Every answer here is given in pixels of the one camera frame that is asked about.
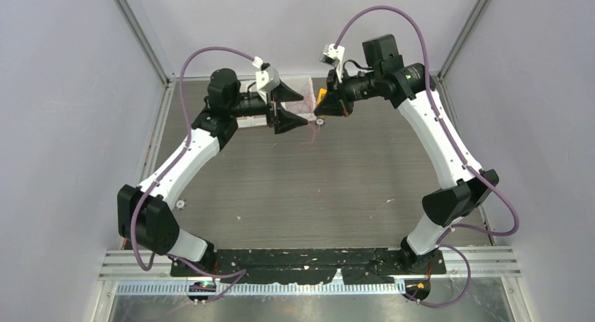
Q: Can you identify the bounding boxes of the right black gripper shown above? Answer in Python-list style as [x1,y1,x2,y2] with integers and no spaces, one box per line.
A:
[314,65,381,117]

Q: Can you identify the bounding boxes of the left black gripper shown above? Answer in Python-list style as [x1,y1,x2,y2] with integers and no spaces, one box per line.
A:
[229,81,307,133]

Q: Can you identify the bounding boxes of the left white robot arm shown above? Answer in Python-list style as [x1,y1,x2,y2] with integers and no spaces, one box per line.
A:
[116,67,308,276]

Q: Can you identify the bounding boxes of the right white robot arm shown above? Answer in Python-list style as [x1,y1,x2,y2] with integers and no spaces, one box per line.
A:
[314,34,499,273]

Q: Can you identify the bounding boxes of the white three-compartment bin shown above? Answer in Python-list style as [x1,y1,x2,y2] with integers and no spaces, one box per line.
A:
[237,75,316,128]

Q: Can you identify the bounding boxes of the yellow triangular plastic frame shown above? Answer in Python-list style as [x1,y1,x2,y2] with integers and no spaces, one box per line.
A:
[316,88,327,104]

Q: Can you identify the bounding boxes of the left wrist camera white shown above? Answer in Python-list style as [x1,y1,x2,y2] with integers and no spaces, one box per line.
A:
[252,56,281,103]

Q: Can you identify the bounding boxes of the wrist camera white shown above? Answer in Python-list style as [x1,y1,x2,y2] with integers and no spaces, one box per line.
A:
[320,43,345,83]
[252,56,281,103]

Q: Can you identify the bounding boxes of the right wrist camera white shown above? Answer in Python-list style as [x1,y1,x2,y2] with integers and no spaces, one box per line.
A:
[320,43,345,83]

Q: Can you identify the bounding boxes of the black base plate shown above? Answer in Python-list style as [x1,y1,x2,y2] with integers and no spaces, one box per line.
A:
[193,247,446,285]

